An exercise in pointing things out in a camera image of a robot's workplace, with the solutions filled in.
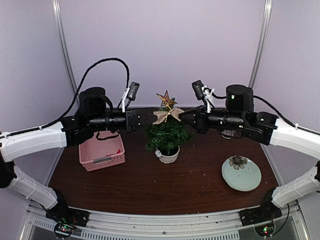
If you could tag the light green floral plate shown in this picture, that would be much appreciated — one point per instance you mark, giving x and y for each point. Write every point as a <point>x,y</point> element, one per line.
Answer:
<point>241,173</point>

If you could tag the left aluminium frame post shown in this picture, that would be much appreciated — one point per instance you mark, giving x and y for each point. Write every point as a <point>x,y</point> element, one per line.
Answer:
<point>63,43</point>

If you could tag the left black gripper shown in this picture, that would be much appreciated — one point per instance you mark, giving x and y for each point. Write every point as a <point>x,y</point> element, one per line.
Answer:
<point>132,120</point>

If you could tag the clear drinking glass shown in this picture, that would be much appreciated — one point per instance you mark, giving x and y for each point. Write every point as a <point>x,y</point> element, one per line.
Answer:
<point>228,134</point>

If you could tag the right aluminium frame post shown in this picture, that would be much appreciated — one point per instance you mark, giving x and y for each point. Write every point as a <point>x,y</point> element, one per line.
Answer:
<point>263,36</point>

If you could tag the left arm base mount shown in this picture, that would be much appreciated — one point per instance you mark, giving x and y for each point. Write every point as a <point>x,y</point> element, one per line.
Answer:
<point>67,220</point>

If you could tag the aluminium front rail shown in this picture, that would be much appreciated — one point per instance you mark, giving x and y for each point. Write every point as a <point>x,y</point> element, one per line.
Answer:
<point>204,219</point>

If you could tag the pink plastic basket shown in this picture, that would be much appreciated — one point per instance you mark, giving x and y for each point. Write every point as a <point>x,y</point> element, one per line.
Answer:
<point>101,151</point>

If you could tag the small green christmas tree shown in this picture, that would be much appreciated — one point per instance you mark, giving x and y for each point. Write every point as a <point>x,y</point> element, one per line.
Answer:
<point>167,135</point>

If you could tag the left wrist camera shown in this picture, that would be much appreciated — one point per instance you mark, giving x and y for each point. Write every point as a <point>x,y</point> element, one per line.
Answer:
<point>129,95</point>

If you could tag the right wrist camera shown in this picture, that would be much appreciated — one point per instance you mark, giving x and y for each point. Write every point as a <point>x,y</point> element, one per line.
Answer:
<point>205,94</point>

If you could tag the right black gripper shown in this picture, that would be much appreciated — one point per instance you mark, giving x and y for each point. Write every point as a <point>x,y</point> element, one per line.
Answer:
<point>200,113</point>

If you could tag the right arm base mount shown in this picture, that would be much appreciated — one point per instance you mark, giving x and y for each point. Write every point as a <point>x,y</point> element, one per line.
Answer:
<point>261,218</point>

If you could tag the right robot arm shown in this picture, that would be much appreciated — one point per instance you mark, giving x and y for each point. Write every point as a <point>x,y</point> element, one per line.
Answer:
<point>262,127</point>

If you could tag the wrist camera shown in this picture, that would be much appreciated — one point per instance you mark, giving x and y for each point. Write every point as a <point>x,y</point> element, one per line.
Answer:
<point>129,95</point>
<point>205,94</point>

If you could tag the burlap bow ornament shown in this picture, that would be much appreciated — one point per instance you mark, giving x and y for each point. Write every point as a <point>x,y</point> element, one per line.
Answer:
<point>162,116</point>

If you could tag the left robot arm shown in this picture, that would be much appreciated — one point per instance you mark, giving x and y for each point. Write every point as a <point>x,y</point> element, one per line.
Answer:
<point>96,113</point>

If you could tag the white tree pot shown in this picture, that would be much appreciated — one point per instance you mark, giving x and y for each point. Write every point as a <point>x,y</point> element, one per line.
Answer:
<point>171,157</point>

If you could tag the gold star ornament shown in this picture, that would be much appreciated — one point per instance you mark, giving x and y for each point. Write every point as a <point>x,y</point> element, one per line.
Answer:
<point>166,102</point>

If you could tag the aluminium frame post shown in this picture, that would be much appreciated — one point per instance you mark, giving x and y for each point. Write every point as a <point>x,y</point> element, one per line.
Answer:
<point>263,36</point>
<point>63,43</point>

